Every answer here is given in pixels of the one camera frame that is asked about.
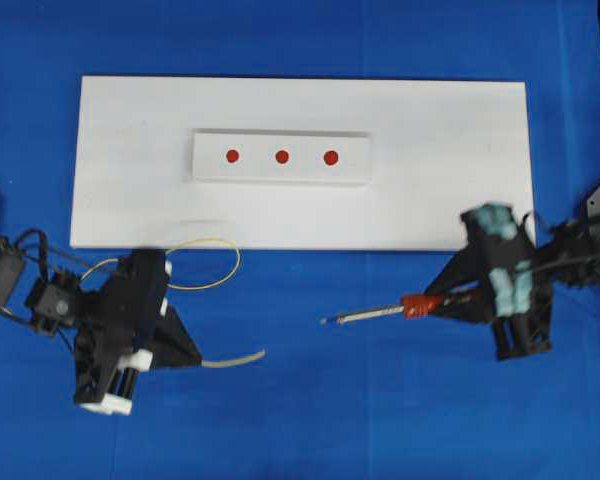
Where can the large white foam board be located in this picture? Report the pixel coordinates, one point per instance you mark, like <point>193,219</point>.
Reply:
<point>439,148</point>

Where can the red-handled soldering iron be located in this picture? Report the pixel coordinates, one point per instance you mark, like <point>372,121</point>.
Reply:
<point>410,306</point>

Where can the small white raised block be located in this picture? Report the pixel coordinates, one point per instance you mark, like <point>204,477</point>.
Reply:
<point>274,157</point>

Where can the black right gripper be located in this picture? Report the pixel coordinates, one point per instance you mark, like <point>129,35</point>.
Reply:
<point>499,260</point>

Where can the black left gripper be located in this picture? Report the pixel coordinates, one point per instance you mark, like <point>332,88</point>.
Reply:
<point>125,328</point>

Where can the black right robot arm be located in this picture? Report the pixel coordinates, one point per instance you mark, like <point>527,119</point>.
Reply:
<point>571,257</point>

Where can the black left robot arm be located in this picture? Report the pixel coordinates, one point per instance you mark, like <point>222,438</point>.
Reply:
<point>36,296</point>

